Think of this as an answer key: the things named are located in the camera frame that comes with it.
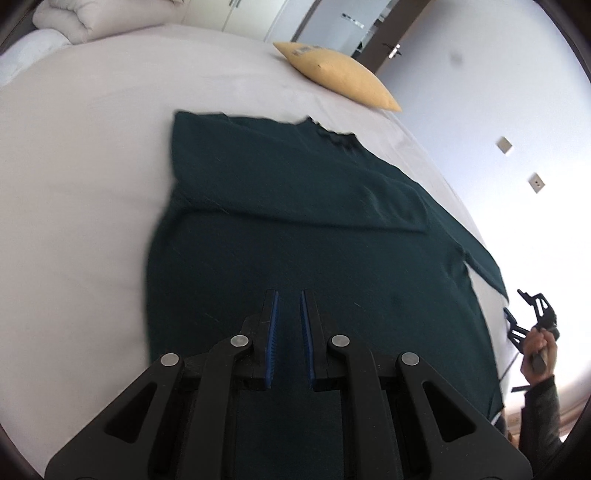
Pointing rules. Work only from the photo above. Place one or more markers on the dark brown door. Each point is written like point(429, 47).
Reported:
point(397, 32)

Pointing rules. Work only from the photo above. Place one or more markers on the wall switch plate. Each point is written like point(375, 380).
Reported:
point(504, 146)

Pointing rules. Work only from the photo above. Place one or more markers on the folded white duvet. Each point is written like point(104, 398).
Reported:
point(92, 18)

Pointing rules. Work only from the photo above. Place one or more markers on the cream wardrobe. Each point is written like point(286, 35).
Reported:
point(249, 14)

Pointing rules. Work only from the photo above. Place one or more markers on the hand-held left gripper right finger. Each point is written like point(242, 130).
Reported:
point(306, 332)

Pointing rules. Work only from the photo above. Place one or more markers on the white bed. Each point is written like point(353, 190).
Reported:
point(83, 194)

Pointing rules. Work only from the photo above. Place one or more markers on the wall socket plate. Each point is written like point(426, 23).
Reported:
point(537, 182)

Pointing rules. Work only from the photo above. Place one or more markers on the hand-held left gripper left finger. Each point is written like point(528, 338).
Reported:
point(273, 332)

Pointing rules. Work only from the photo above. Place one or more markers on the white pillow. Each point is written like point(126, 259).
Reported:
point(27, 55)

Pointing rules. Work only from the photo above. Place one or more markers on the person's right hand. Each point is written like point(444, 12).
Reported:
point(533, 344)

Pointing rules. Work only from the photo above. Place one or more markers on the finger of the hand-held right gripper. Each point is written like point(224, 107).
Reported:
point(538, 302)
point(516, 328)

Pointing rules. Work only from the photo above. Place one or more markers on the dark green sweater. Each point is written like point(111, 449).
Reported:
point(300, 230)

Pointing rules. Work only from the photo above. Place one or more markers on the yellow pillow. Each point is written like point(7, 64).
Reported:
point(341, 76)

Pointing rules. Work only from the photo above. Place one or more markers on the person's right forearm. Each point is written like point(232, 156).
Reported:
point(540, 415)

